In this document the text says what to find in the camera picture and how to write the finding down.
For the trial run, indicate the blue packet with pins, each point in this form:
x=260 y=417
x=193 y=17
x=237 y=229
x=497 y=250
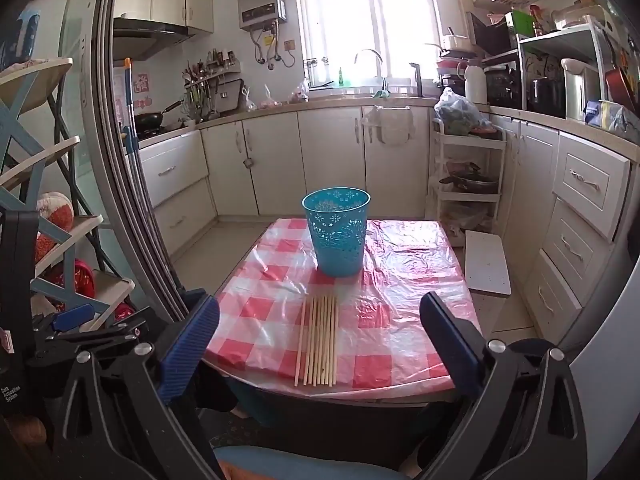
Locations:
x=610 y=117

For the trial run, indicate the kitchen window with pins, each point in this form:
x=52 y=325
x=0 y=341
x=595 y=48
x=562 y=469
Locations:
x=370 y=20

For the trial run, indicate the grey sliding door frame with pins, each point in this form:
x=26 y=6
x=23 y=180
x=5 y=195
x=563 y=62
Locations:
x=130 y=185

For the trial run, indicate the person's left hand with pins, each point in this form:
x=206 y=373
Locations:
x=30 y=432

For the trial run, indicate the wall utensil rack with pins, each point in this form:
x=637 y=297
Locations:
x=215 y=85

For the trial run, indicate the black cooking pot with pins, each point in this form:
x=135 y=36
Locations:
x=545 y=97

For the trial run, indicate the black angular faucet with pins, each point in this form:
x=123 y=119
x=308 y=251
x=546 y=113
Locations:
x=418 y=80

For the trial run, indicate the curved chrome faucet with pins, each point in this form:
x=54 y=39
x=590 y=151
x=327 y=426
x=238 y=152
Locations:
x=381 y=67

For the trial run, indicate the pink filled plastic bag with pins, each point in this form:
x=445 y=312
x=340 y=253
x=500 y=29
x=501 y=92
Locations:
x=299 y=94

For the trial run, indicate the white low stool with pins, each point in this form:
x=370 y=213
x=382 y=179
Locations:
x=487 y=265

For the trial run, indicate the black range hood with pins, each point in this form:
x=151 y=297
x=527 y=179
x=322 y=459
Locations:
x=145 y=35

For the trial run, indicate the black wok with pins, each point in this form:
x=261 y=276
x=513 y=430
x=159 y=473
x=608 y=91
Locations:
x=150 y=119

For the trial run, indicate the black countertop oven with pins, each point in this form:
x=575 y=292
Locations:
x=502 y=87

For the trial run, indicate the white electric water boiler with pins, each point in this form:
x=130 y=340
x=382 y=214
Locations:
x=577 y=90

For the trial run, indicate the white hanging plastic bag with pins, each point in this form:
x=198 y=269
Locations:
x=390 y=127

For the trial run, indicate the wooden shelf with blue frame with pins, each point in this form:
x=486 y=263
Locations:
x=50 y=152

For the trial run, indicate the green bottle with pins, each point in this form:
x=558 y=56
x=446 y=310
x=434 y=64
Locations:
x=341 y=77

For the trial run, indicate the red hanging pan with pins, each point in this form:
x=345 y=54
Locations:
x=620 y=82

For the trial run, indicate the white counter shelf rack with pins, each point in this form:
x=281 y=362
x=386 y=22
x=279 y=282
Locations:
x=560 y=37

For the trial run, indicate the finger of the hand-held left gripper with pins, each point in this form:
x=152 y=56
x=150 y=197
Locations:
x=70 y=317
x=132 y=325

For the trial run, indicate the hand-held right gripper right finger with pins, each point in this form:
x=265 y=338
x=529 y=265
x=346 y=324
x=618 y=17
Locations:
x=450 y=345

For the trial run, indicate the cream cabinet with wide drawers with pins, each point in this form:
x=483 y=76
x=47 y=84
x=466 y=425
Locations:
x=175 y=175

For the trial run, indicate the small clear plastic bag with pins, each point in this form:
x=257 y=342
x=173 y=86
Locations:
x=249 y=102
x=271 y=100

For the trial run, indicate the white pot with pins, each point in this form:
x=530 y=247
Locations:
x=456 y=42

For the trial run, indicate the blue perforated plastic basket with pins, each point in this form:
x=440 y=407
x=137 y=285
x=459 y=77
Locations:
x=337 y=240

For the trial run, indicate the white trolley rack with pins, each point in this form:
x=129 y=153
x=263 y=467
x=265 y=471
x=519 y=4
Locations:
x=495 y=155

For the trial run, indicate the stack of red bowls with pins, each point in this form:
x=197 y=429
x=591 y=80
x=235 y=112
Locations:
x=450 y=66

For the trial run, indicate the red patterned bag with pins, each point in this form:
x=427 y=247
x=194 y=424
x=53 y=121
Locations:
x=77 y=282

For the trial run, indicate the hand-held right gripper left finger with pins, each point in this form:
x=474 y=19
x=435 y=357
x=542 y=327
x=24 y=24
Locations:
x=190 y=340

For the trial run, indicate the black flat appliance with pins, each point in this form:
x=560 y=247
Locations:
x=487 y=35

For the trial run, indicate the red white checkered tablecloth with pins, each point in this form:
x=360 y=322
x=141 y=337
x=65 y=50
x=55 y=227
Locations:
x=390 y=320

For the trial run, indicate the wall socket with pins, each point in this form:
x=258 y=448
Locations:
x=289 y=44

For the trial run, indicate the dark lidded pan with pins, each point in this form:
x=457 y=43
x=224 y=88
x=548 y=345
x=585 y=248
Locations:
x=470 y=182

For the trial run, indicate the red white stuffed bag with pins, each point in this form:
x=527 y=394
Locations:
x=55 y=215

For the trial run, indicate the blue seat cushion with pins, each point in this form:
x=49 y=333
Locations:
x=320 y=465

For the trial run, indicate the white thermos jug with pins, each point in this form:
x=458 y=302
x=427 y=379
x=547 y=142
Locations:
x=475 y=85

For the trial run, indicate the cream cabinet with doors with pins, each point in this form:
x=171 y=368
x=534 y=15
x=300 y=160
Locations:
x=325 y=160

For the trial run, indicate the plastic bag of greens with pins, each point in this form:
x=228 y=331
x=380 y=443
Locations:
x=460 y=112

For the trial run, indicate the blue plastic holder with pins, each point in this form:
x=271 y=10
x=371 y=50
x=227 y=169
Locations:
x=27 y=32

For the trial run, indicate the pink wall stickers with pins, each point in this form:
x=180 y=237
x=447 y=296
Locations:
x=143 y=85

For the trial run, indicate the bunch of wooden chopsticks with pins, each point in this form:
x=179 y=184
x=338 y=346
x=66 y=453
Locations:
x=320 y=340

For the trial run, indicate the green box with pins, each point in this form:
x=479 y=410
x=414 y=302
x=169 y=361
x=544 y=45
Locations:
x=522 y=22

